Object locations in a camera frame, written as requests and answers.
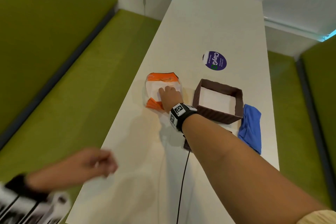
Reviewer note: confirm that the person's right hand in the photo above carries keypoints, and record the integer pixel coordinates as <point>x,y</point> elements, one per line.
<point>171,98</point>

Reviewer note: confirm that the person's left hand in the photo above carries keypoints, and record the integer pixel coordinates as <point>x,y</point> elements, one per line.
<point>78,166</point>

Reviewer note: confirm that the person's left fingers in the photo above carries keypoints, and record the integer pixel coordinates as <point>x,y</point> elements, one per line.
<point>108,164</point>

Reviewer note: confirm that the person's right fingers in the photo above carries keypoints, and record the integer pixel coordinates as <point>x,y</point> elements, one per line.
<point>166,89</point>

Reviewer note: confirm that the orange and white plastic packet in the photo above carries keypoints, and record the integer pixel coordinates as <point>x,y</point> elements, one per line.
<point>153,87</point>

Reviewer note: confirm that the person's right forearm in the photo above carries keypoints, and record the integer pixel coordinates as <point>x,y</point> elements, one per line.
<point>236,163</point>

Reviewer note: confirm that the black wrist tracker with markers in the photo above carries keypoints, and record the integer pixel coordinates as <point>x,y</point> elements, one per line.
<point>180,115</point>

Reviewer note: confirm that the brown square box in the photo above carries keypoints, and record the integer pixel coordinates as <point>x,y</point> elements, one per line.
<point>217,100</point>

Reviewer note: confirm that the round purple sticker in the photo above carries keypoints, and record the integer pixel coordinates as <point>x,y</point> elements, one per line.
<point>215,60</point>

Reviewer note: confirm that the black and white wrist device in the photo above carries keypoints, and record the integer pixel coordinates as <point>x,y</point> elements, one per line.
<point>31,209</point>

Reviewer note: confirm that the blue cloth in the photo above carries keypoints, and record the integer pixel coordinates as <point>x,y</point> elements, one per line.
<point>250,128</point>

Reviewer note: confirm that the green upholstered bench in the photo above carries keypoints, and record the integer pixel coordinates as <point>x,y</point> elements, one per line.
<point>52,69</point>
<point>296,105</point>

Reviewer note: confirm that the pale yellow sleeve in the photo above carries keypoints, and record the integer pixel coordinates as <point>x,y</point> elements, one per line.
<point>319,218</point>

